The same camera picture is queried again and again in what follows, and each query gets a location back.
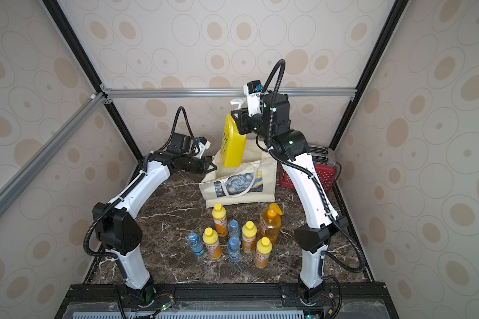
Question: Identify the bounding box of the yellow dish soap pump bottle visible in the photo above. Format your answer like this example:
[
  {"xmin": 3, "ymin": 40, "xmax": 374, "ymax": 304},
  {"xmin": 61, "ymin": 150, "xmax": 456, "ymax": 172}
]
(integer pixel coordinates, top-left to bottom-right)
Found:
[{"xmin": 220, "ymin": 113, "xmax": 247, "ymax": 168}]

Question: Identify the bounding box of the cream starry night shopping bag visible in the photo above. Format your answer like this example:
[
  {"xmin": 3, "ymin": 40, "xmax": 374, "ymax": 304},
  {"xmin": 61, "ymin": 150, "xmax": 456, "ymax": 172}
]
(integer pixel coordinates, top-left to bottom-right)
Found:
[{"xmin": 199, "ymin": 139, "xmax": 278, "ymax": 207}]

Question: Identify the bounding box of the orange dish soap pump bottle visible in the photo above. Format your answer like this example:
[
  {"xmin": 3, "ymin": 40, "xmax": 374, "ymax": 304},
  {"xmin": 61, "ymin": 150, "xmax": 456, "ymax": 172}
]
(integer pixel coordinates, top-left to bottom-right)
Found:
[{"xmin": 258, "ymin": 203, "xmax": 283, "ymax": 245}]

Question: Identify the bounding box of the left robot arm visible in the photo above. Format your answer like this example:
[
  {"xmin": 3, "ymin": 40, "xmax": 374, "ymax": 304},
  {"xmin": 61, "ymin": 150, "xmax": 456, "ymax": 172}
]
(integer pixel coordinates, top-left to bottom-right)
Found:
[{"xmin": 82, "ymin": 129, "xmax": 217, "ymax": 308}]

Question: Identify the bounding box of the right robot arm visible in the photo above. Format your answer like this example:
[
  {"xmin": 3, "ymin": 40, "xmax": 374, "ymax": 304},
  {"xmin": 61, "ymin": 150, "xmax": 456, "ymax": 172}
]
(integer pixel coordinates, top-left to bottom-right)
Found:
[{"xmin": 231, "ymin": 59, "xmax": 366, "ymax": 304}]

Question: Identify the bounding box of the yellow cap juice bottle rear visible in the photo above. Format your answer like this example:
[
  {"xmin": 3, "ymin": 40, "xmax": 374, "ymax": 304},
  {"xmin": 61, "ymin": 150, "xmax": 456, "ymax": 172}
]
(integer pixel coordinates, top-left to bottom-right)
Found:
[{"xmin": 212, "ymin": 203, "xmax": 228, "ymax": 237}]

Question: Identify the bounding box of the yellow cap juice bottle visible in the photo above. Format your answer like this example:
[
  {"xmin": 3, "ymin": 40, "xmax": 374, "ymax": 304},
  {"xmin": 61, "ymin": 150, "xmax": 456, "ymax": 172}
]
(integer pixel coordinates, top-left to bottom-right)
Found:
[
  {"xmin": 254, "ymin": 237, "xmax": 273, "ymax": 268},
  {"xmin": 242, "ymin": 221, "xmax": 257, "ymax": 254},
  {"xmin": 212, "ymin": 203, "xmax": 228, "ymax": 237},
  {"xmin": 202, "ymin": 227, "xmax": 222, "ymax": 259}
]

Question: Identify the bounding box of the blue cap water bottle rear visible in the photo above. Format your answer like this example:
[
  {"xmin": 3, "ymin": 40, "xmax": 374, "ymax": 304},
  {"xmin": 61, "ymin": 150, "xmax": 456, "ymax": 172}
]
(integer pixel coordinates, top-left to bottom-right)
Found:
[{"xmin": 228, "ymin": 219, "xmax": 241, "ymax": 239}]

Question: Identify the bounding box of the blue cap water bottle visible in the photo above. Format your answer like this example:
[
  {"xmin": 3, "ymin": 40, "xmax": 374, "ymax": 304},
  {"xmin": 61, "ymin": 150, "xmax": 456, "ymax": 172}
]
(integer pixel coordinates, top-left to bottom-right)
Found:
[
  {"xmin": 188, "ymin": 233, "xmax": 206, "ymax": 257},
  {"xmin": 228, "ymin": 219, "xmax": 241, "ymax": 239},
  {"xmin": 228, "ymin": 237, "xmax": 241, "ymax": 263}
]

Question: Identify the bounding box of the yellow cap juice bottle left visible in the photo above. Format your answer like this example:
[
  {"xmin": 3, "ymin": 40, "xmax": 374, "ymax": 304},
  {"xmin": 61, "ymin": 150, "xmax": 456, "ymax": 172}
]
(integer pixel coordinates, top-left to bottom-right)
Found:
[{"xmin": 202, "ymin": 227, "xmax": 222, "ymax": 259}]

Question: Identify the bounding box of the blue cap water bottle left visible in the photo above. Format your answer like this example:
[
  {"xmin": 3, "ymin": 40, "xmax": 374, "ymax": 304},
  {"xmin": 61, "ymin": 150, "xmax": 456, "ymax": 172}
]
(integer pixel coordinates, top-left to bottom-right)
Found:
[{"xmin": 188, "ymin": 233, "xmax": 206, "ymax": 257}]

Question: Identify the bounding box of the yellow cap juice bottle middle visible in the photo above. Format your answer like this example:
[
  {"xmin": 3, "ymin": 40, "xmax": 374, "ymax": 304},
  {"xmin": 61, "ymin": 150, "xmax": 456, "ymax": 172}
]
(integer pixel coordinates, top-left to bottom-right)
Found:
[{"xmin": 242, "ymin": 221, "xmax": 257, "ymax": 254}]

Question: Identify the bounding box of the blue cap water bottle front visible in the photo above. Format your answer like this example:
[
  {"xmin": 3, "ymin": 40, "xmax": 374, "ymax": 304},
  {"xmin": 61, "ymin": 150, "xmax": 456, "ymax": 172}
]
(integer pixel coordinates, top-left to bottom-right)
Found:
[{"xmin": 228, "ymin": 237, "xmax": 241, "ymax": 263}]

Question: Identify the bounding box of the red white toaster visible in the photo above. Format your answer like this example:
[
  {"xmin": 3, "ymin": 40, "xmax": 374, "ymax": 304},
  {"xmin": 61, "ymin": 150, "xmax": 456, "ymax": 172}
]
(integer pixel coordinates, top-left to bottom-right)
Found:
[{"xmin": 279, "ymin": 144, "xmax": 338, "ymax": 190}]

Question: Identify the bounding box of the yellow cap juice bottle right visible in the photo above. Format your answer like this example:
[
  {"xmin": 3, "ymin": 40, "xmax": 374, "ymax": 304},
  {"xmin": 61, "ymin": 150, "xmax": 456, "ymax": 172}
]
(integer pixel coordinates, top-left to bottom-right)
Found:
[{"xmin": 254, "ymin": 237, "xmax": 273, "ymax": 268}]

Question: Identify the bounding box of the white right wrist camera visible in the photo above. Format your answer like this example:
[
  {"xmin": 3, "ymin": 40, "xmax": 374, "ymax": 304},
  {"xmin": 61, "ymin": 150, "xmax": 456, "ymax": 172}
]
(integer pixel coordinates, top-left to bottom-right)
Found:
[{"xmin": 243, "ymin": 80, "xmax": 262, "ymax": 117}]

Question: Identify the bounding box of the silver horizontal frame bar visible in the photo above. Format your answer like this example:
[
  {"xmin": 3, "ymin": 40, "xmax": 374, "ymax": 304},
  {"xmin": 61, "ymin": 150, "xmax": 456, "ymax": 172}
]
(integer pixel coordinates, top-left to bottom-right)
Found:
[{"xmin": 102, "ymin": 87, "xmax": 357, "ymax": 98}]

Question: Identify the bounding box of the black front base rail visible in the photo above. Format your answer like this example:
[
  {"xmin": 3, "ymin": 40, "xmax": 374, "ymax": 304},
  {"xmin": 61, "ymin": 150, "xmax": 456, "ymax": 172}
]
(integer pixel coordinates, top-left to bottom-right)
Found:
[{"xmin": 56, "ymin": 280, "xmax": 399, "ymax": 318}]

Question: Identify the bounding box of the black right frame post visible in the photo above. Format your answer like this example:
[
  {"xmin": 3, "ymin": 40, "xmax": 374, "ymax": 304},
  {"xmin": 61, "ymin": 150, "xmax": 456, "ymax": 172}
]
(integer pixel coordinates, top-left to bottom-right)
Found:
[{"xmin": 329, "ymin": 0, "xmax": 409, "ymax": 150}]

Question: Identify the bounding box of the black frame post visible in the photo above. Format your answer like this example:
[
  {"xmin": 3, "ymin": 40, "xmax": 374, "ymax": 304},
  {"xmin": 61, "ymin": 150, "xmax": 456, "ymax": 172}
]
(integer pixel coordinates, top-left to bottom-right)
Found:
[
  {"xmin": 42, "ymin": 0, "xmax": 143, "ymax": 162},
  {"xmin": 329, "ymin": 0, "xmax": 409, "ymax": 150}
]

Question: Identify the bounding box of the silver diagonal frame bar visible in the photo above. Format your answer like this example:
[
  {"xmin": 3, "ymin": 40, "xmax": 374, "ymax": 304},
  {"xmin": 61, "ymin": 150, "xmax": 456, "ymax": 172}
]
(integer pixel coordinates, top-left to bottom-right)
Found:
[{"xmin": 0, "ymin": 93, "xmax": 105, "ymax": 218}]

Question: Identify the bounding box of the black left frame post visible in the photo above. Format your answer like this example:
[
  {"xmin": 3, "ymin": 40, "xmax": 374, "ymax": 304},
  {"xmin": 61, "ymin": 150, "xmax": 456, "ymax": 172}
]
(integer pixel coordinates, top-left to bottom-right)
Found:
[{"xmin": 42, "ymin": 0, "xmax": 143, "ymax": 162}]

